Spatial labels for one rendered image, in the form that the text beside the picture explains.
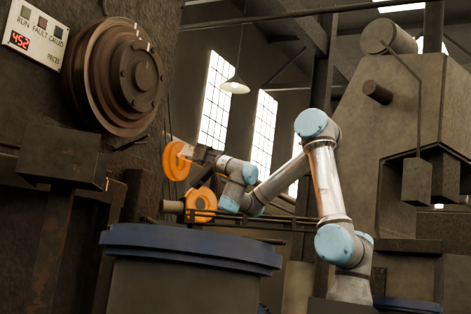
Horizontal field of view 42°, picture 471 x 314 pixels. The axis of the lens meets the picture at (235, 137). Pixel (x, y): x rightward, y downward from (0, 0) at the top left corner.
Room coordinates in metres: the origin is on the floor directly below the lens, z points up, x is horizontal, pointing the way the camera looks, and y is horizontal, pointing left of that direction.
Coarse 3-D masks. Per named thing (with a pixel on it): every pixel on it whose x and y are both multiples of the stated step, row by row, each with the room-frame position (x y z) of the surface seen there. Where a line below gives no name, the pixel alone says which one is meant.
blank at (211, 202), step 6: (204, 186) 2.59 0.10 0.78; (186, 192) 2.58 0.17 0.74; (192, 192) 2.56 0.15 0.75; (198, 192) 2.58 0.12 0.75; (204, 192) 2.59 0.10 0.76; (210, 192) 2.61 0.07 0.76; (186, 198) 2.55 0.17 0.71; (192, 198) 2.56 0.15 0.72; (204, 198) 2.61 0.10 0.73; (210, 198) 2.61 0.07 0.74; (216, 198) 2.62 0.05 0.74; (186, 204) 2.55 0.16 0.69; (192, 204) 2.56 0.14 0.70; (210, 204) 2.61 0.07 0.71; (216, 204) 2.62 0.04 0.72; (186, 216) 2.59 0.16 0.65
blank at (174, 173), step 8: (168, 144) 2.29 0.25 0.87; (176, 144) 2.29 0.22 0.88; (184, 144) 2.34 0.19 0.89; (168, 152) 2.27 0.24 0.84; (176, 152) 2.30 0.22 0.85; (168, 160) 2.27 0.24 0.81; (168, 168) 2.28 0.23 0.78; (176, 168) 2.31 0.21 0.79; (184, 168) 2.36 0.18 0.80; (168, 176) 2.31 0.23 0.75; (176, 176) 2.31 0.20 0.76; (184, 176) 2.37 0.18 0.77
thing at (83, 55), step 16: (96, 32) 2.10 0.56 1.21; (144, 32) 2.33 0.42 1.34; (80, 48) 2.11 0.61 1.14; (80, 64) 2.10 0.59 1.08; (80, 80) 2.12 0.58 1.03; (80, 96) 2.15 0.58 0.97; (96, 112) 2.17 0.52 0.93; (96, 128) 2.28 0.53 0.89; (112, 128) 2.26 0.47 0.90; (128, 128) 2.34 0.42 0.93; (144, 128) 2.43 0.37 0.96
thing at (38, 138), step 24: (24, 144) 1.61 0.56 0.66; (48, 144) 1.61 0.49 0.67; (72, 144) 1.62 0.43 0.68; (96, 144) 1.62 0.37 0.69; (24, 168) 1.61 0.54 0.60; (48, 168) 1.61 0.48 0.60; (72, 168) 1.62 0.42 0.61; (96, 168) 1.88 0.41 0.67; (72, 192) 1.76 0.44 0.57; (48, 216) 1.74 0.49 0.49; (48, 240) 1.74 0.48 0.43; (48, 264) 1.74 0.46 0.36; (48, 288) 1.74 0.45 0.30; (48, 312) 1.76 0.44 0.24
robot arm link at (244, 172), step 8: (232, 160) 2.18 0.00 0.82; (240, 160) 2.19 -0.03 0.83; (224, 168) 2.19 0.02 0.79; (232, 168) 2.17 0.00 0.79; (240, 168) 2.15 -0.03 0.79; (248, 168) 2.14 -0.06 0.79; (256, 168) 2.15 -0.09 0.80; (232, 176) 2.17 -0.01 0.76; (240, 176) 2.16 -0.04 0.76; (248, 176) 2.14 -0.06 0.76; (256, 176) 2.17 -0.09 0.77; (248, 184) 2.18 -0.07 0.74
